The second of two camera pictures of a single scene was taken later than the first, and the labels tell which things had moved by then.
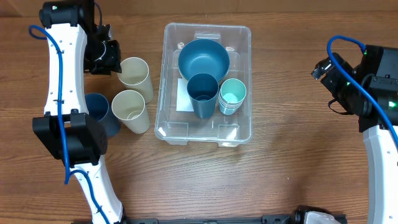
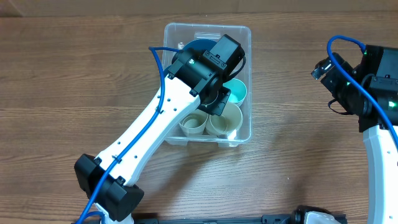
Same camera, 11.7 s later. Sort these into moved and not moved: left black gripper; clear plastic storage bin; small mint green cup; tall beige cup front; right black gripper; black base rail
Moved: left black gripper; tall beige cup front
Not moved: small mint green cup; right black gripper; black base rail; clear plastic storage bin
